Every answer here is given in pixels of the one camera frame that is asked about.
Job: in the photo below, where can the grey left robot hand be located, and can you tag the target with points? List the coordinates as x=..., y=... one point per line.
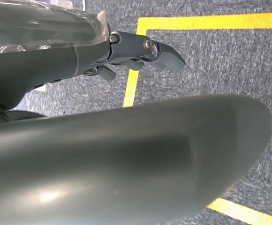
x=79, y=170

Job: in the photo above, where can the yellow floor tape square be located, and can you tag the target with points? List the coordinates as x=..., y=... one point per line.
x=196, y=21

